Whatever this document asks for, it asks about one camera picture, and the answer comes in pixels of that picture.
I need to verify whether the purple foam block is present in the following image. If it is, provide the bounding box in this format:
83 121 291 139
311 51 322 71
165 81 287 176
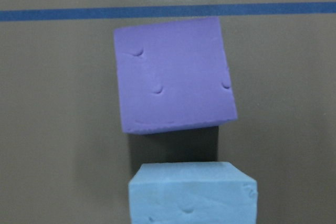
114 17 237 134

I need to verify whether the brown paper table cover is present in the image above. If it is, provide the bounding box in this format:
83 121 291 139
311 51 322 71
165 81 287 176
1 14 335 223

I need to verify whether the light blue foam block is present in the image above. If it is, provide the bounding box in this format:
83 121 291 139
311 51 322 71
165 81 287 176
128 162 258 223

